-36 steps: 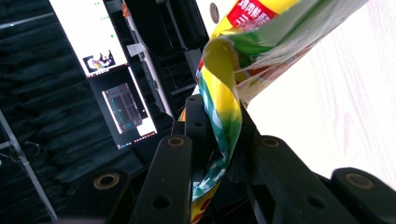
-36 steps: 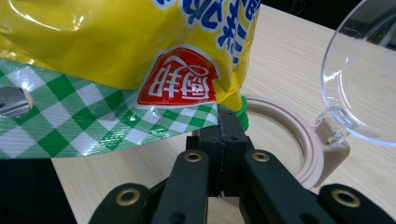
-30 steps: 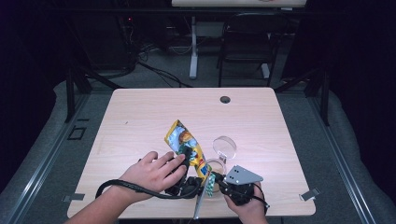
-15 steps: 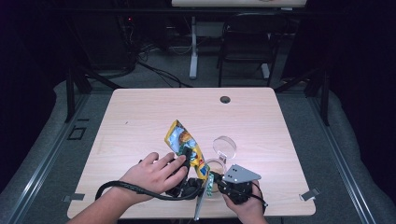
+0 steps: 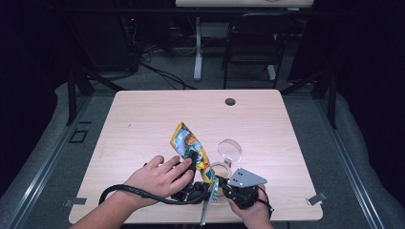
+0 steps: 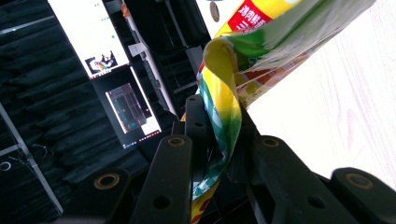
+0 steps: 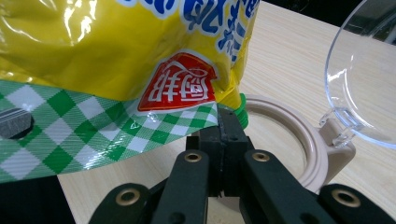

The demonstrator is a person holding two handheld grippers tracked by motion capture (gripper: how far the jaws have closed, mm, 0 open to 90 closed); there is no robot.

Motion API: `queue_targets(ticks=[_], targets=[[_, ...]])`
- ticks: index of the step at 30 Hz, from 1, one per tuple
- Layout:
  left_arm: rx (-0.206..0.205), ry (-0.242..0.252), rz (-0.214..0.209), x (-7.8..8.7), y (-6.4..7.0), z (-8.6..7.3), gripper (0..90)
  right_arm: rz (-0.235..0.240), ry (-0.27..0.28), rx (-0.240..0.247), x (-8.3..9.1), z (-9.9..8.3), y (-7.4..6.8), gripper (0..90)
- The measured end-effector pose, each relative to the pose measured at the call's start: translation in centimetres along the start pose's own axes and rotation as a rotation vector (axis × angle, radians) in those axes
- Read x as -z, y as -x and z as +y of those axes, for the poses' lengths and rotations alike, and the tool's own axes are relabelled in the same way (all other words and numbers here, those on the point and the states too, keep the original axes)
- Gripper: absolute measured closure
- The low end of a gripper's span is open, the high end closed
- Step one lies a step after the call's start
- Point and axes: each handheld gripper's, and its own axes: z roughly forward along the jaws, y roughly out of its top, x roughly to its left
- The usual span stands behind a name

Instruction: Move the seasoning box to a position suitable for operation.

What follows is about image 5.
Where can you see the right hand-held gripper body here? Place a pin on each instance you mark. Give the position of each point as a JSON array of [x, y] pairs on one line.
[[245, 195]]

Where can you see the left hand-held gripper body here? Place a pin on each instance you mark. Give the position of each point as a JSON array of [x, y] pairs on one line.
[[197, 191]]

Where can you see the yellow green spouted pouch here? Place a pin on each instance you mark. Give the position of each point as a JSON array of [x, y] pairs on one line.
[[187, 140]]

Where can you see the person's right hand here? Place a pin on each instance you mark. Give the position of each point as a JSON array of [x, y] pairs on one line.
[[254, 216]]

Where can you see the person's left hand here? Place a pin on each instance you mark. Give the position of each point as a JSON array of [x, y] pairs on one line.
[[156, 179]]

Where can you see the black folding chair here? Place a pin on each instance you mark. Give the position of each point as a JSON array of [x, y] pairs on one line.
[[254, 41]]

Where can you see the black metal stand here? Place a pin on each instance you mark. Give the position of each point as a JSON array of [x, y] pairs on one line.
[[71, 95], [332, 95]]

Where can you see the dark equipment cabinet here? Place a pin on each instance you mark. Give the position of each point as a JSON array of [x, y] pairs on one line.
[[108, 47]]

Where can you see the white desk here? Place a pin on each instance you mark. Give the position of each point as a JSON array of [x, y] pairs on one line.
[[223, 3]]

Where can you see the dark curtain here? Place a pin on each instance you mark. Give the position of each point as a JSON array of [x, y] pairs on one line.
[[28, 79], [372, 79]]

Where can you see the grey table edge bracket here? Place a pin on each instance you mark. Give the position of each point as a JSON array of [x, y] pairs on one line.
[[316, 198], [74, 202]]

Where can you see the aluminium floor rail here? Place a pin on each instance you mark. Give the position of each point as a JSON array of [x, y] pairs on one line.
[[47, 162], [347, 162]]

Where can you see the square floor outlet frame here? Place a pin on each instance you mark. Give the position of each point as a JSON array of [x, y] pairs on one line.
[[70, 136]]

